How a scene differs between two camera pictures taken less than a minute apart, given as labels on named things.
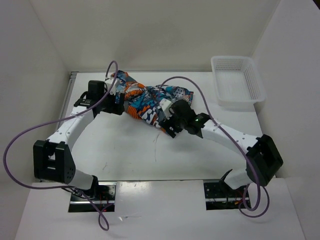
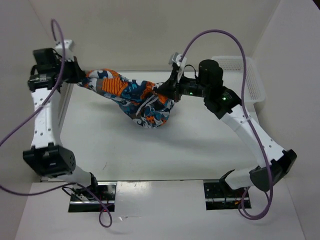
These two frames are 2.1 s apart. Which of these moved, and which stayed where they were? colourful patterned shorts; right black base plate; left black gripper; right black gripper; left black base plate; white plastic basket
Moved: right black gripper; left black gripper; colourful patterned shorts
Stayed: left black base plate; white plastic basket; right black base plate
